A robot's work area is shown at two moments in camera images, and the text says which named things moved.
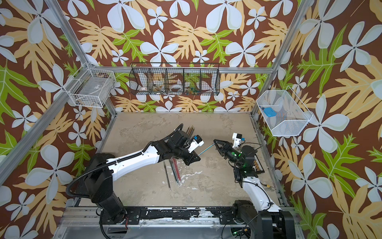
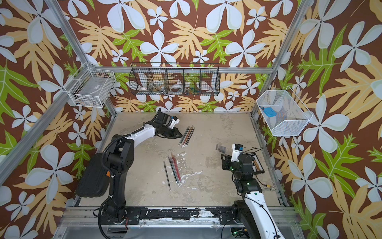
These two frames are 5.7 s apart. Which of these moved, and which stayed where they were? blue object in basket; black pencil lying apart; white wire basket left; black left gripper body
Moved: black left gripper body
Stayed: blue object in basket; white wire basket left; black pencil lying apart
